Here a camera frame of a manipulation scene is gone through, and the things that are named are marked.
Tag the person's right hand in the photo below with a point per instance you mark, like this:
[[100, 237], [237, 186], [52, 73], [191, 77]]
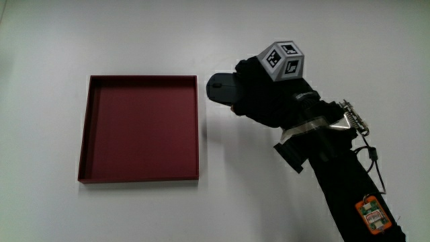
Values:
[[265, 97]]

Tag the dark grey computer mouse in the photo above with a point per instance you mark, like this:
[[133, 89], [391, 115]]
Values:
[[220, 89]]

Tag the person's right forearm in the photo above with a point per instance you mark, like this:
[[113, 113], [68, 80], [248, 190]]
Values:
[[339, 174]]

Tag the white desk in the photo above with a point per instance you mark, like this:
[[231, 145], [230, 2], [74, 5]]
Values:
[[302, 20]]

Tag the black wrist-mounted block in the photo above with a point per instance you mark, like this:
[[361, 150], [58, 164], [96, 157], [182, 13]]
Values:
[[293, 155]]

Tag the metal connector board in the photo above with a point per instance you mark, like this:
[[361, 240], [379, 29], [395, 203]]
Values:
[[355, 117]]

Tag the dark red square tray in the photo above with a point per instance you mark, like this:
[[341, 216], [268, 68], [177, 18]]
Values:
[[144, 131]]

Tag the orange sensor module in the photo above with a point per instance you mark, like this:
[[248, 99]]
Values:
[[373, 215]]

